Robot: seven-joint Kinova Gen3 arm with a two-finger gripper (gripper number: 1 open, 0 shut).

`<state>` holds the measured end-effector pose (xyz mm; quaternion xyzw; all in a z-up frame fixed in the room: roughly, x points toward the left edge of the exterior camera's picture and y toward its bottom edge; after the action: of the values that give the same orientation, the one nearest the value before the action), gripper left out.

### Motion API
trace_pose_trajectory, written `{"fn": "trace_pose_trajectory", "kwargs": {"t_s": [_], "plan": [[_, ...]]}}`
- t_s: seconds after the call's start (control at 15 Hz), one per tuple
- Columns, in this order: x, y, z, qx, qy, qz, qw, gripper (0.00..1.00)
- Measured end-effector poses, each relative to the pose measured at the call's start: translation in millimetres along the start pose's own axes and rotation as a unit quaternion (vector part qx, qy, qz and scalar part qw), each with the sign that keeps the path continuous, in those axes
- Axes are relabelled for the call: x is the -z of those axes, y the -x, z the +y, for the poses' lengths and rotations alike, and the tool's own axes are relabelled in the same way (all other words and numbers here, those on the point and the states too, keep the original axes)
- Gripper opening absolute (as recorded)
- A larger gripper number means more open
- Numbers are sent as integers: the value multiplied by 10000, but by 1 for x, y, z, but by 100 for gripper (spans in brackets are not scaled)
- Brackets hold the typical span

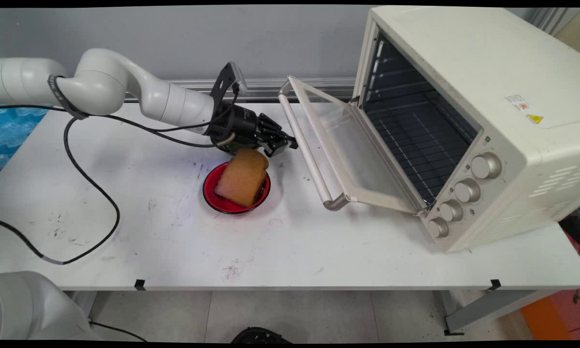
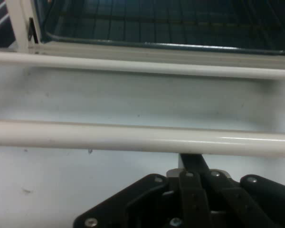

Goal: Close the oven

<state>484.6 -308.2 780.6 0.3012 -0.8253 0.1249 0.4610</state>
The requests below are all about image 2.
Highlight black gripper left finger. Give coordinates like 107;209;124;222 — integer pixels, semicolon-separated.
73;153;210;228

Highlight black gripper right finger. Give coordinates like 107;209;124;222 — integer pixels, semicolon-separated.
194;153;285;228

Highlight cream glass oven door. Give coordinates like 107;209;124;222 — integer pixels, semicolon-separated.
0;43;285;159

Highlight cream toaster oven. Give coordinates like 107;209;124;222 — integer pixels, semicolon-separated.
4;0;285;57

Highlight dark wire oven rack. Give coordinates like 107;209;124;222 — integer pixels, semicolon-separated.
44;0;285;57

